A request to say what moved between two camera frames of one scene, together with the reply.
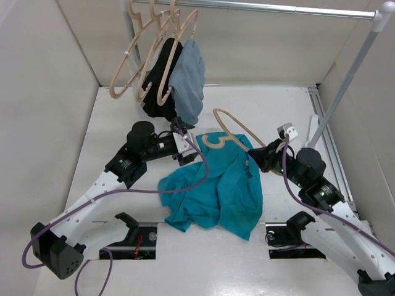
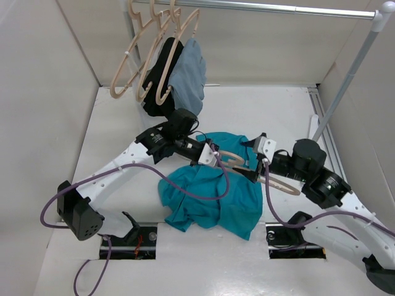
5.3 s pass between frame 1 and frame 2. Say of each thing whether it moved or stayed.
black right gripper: moved
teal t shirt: stayed
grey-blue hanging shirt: stayed
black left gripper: moved
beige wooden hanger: moved
